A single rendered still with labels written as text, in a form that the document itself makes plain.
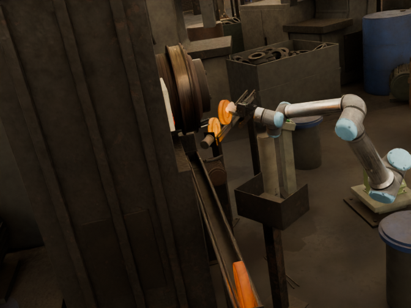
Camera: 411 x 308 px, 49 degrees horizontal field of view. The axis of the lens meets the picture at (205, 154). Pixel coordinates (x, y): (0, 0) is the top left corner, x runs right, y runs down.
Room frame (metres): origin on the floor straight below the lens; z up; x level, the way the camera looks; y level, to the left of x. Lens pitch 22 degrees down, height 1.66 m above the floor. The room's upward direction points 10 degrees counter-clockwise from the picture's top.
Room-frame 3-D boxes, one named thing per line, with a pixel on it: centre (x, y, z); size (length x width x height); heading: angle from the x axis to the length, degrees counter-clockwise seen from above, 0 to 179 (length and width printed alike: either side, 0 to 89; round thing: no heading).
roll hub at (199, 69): (2.30, -0.04, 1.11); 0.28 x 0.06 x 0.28; 6
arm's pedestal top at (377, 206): (2.60, -1.14, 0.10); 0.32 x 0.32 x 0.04; 7
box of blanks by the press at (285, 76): (4.86, -0.95, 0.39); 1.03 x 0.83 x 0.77; 111
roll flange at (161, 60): (2.28, 0.14, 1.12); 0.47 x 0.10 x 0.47; 6
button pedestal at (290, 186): (3.04, -0.60, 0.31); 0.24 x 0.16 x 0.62; 6
